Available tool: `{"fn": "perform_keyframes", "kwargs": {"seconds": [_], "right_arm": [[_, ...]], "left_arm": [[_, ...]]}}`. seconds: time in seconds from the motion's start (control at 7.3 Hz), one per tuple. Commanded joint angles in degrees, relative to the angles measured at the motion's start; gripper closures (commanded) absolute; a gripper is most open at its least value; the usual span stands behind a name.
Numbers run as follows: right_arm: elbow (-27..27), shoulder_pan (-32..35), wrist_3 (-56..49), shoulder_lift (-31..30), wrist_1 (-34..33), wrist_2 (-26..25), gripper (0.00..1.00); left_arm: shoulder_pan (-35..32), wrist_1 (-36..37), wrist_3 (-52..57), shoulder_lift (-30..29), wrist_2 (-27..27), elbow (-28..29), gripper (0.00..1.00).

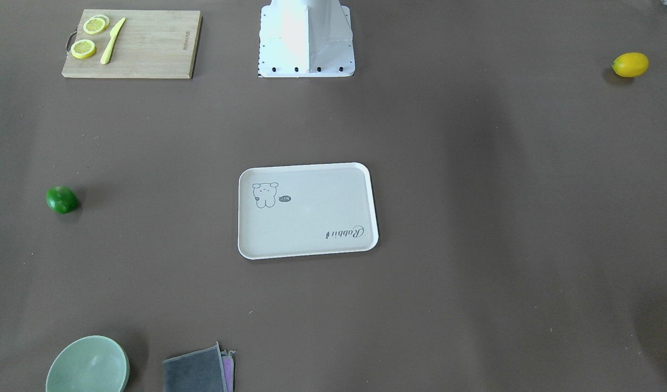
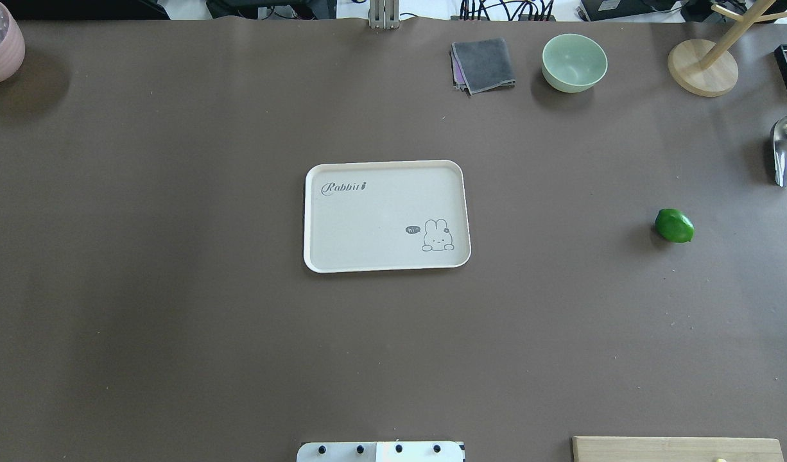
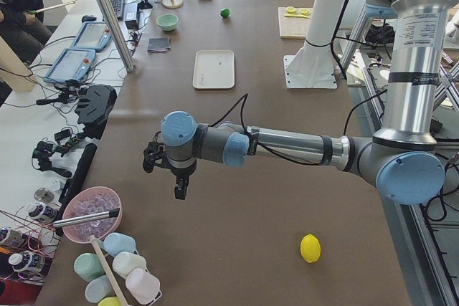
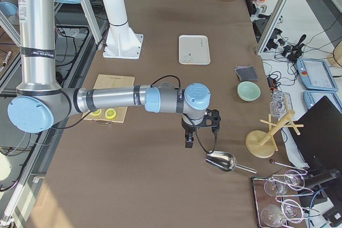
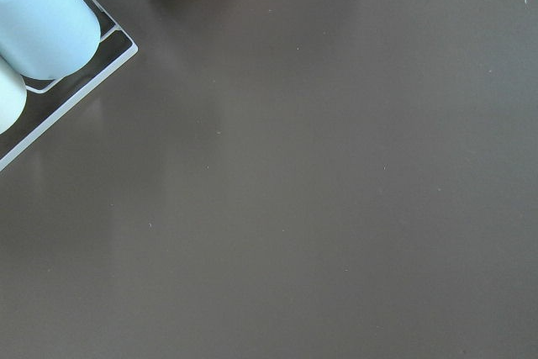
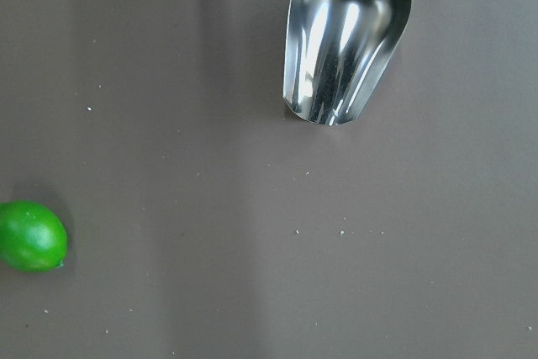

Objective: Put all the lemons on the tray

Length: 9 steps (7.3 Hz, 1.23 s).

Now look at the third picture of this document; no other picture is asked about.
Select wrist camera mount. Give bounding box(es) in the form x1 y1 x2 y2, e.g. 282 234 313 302
142 131 169 173

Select lower teach pendant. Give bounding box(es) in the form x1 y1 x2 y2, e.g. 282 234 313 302
43 48 96 84

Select grey folded cloth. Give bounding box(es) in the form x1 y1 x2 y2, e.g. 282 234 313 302
147 37 171 52

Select green lemon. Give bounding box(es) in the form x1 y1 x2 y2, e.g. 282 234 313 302
219 8 230 19

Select lemon slice half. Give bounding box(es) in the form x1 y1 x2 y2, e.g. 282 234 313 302
286 6 296 14
299 8 311 16

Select teach pendant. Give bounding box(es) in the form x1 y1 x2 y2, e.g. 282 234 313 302
72 21 112 52
43 48 96 84

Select seated person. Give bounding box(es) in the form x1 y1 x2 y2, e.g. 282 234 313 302
1 0 52 64

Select upper teach pendant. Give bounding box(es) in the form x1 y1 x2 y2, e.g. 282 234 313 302
72 21 112 52

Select wooden cutting board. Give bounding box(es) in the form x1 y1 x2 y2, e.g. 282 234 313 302
278 7 312 39

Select metal tongs tool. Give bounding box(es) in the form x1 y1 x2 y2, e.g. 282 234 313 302
53 208 121 229

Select green plastic cup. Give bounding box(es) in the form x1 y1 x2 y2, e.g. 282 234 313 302
73 253 105 282

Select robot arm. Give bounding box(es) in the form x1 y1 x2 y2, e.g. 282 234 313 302
144 0 458 205

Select computer mouse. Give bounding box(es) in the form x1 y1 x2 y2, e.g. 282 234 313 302
81 15 97 22

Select cream plastic cup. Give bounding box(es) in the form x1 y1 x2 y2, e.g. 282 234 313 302
112 252 147 279

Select black flat bar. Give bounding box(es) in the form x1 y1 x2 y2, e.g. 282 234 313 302
57 143 98 219

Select pink plastic cup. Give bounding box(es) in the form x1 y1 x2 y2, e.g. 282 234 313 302
126 268 161 305

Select yellow plastic cup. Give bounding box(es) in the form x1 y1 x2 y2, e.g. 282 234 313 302
98 296 121 306

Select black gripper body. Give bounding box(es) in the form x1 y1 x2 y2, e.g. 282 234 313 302
169 158 197 179

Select yellow lemon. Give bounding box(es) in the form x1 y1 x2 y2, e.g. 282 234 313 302
300 234 321 263

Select pink bowl with ice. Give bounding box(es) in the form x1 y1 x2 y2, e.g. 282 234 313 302
62 186 123 244

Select aluminium frame post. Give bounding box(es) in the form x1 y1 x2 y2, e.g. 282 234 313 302
96 0 135 73

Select cream rabbit tray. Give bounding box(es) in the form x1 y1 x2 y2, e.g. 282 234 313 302
192 50 235 90

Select blue plastic cup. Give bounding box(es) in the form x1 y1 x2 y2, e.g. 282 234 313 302
103 232 136 257

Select green ceramic bowl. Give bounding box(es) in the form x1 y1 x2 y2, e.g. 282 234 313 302
156 14 179 32

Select black plastic bracket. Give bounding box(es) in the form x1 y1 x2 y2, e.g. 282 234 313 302
75 85 117 140

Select black keyboard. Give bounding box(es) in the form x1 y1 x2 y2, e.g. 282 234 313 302
109 0 125 20

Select grey-blue plastic cup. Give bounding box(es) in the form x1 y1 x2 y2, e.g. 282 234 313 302
85 275 115 303

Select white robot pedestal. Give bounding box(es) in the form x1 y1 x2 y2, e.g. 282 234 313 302
284 0 347 89

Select wooden stick handle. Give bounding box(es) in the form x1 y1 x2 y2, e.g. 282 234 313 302
90 236 128 306

